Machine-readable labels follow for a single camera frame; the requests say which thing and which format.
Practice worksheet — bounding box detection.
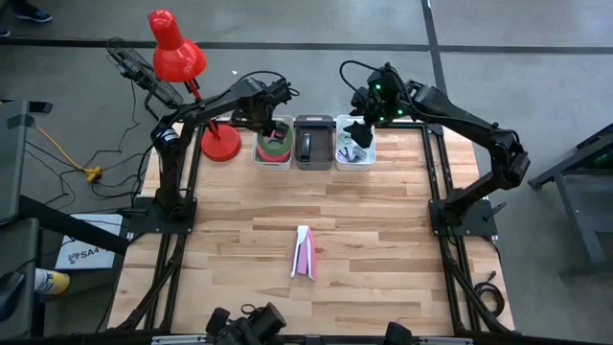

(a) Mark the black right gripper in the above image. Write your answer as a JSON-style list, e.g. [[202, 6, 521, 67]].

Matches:
[[343, 66, 416, 150]]

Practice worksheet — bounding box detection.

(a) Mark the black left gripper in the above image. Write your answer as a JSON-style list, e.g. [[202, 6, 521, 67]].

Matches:
[[238, 79, 294, 138]]

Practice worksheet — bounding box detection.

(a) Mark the black diagonal bar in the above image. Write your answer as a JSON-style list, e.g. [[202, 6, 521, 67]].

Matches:
[[18, 195, 130, 255]]

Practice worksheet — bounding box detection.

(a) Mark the white printed cardboard box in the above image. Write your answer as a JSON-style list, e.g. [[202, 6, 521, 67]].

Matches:
[[55, 213, 126, 271]]

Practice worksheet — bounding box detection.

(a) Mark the silver metal bracket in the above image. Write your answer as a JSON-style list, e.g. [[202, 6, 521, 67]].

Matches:
[[420, 336, 473, 345], [151, 334, 207, 345]]

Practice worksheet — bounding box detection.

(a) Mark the coiled black cable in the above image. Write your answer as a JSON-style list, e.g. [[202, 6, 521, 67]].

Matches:
[[472, 270, 507, 318]]

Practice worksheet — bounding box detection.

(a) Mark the pink and white stapler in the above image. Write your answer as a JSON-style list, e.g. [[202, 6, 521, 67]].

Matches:
[[289, 224, 318, 282]]

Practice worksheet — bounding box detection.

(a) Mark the yellow cable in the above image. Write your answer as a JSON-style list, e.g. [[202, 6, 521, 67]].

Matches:
[[34, 125, 104, 184]]

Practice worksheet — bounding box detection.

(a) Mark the grey desk panel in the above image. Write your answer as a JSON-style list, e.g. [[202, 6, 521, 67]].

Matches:
[[0, 99, 54, 226]]

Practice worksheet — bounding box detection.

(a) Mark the yellow and white bottle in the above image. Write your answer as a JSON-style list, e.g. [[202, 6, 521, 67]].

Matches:
[[34, 267, 71, 295]]

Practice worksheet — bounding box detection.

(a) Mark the grey metal cart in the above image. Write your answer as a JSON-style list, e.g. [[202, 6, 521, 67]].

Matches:
[[528, 122, 613, 279]]

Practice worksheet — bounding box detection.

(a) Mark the black aluminium table frame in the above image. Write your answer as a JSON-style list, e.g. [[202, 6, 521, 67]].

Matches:
[[114, 117, 516, 336]]

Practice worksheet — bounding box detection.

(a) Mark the red desk lamp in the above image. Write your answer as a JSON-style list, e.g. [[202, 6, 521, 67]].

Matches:
[[147, 8, 242, 163]]

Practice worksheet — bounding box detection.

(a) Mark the pink tape roll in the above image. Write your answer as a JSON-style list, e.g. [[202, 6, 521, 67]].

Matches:
[[257, 144, 292, 164]]

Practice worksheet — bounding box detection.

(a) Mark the black rounded device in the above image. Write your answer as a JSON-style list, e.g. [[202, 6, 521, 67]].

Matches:
[[384, 321, 413, 345]]

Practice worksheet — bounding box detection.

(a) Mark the dark desk surface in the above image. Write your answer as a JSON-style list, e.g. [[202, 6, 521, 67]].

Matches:
[[0, 218, 42, 339]]

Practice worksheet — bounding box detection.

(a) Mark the black device with cable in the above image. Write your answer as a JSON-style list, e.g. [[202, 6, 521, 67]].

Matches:
[[205, 301, 287, 345]]

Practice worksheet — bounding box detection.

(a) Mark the black computer mouse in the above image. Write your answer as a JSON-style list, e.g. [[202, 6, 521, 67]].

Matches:
[[0, 270, 26, 322]]

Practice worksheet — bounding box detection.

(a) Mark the dark grey plastic bin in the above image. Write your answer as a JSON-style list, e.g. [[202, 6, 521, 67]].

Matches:
[[294, 113, 335, 172]]

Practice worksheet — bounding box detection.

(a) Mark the black floor cable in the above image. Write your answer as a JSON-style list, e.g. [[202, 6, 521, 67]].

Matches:
[[23, 80, 159, 205]]

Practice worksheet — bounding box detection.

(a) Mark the black power strip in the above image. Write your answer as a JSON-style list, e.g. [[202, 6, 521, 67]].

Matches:
[[105, 37, 186, 110]]

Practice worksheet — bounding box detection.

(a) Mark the white plastic bin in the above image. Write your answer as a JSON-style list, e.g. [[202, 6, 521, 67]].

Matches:
[[251, 113, 296, 173], [334, 113, 377, 173]]

